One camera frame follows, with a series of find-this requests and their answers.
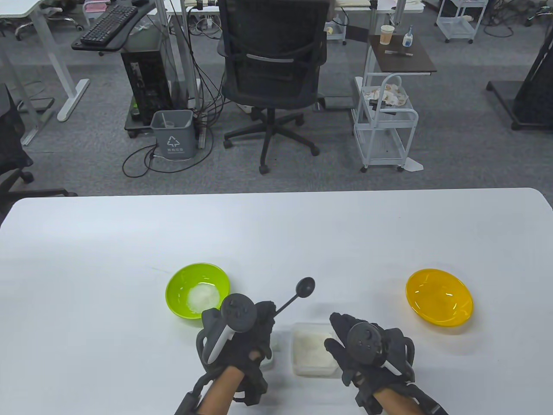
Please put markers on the person's right hand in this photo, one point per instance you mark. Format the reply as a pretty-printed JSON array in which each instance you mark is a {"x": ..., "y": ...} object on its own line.
[{"x": 339, "y": 324}]

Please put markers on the person's left hand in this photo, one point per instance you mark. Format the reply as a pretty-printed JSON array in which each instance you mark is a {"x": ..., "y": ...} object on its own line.
[{"x": 255, "y": 341}]

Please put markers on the clear lid with green seal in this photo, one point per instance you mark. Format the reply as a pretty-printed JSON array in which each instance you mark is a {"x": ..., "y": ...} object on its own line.
[{"x": 268, "y": 364}]

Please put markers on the white sugar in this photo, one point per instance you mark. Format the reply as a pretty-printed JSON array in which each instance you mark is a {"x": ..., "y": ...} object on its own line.
[
  {"x": 309, "y": 346},
  {"x": 203, "y": 298}
]

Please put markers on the clear plastic sugar container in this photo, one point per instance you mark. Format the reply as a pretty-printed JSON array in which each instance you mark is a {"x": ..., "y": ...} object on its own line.
[{"x": 311, "y": 371}]

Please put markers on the green plastic bowl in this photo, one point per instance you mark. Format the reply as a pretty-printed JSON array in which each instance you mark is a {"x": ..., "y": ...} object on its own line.
[{"x": 181, "y": 285}]

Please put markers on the yellow plastic bowl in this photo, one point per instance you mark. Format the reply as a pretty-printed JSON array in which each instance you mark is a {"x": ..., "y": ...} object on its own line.
[{"x": 440, "y": 298}]

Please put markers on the person's left forearm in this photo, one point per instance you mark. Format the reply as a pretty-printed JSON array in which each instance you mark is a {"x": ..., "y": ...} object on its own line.
[{"x": 220, "y": 389}]

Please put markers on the person's right forearm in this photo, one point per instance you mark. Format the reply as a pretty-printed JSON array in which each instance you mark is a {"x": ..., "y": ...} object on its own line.
[{"x": 397, "y": 404}]

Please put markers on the black hand tracker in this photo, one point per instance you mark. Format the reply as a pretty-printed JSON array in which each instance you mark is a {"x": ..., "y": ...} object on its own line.
[
  {"x": 237, "y": 311},
  {"x": 363, "y": 341}
]

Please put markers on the grey trash bin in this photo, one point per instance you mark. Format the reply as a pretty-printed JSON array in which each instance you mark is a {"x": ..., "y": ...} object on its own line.
[{"x": 175, "y": 138}]

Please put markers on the crumpled cloth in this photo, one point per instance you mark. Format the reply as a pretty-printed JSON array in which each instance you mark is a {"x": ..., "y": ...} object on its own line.
[{"x": 389, "y": 93}]

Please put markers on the dark brown side table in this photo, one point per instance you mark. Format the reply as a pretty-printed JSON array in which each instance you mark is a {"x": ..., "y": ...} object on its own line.
[{"x": 402, "y": 65}]

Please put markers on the dark pen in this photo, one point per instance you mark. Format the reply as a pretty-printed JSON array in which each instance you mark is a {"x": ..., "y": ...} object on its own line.
[{"x": 399, "y": 53}]

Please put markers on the black computer tower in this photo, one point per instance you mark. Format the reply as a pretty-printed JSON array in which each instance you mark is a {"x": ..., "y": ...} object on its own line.
[{"x": 144, "y": 86}]

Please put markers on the white pump bottle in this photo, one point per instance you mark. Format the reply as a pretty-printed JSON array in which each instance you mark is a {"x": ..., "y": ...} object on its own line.
[{"x": 407, "y": 41}]

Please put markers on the paper cup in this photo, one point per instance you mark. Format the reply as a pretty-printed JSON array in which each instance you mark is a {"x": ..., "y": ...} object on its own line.
[{"x": 387, "y": 36}]

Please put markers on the small white cart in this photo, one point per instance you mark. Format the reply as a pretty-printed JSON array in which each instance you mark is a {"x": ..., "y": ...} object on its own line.
[{"x": 337, "y": 30}]

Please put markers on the black mesh office chair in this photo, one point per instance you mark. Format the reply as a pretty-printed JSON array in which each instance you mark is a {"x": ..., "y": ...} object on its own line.
[{"x": 272, "y": 30}]

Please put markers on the black floor stand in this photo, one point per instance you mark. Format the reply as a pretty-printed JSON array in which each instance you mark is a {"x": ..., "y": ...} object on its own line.
[{"x": 535, "y": 86}]

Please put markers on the white utility cart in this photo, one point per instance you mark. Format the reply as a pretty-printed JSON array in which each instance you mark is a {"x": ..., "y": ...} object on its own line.
[{"x": 458, "y": 27}]

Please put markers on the black armrest office chair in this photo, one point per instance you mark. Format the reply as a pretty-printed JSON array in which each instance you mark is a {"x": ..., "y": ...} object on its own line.
[{"x": 11, "y": 129}]

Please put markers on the dark keyboard tray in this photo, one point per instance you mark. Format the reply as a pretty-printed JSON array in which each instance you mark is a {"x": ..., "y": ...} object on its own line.
[{"x": 129, "y": 36}]

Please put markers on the black keyboard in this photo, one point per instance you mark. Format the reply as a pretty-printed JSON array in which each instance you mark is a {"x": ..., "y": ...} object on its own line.
[{"x": 108, "y": 25}]

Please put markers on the pink box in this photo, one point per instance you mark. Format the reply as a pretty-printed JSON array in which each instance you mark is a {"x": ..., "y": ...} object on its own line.
[{"x": 95, "y": 6}]

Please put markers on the white standing desk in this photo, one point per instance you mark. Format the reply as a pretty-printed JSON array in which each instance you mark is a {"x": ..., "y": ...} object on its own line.
[{"x": 21, "y": 8}]

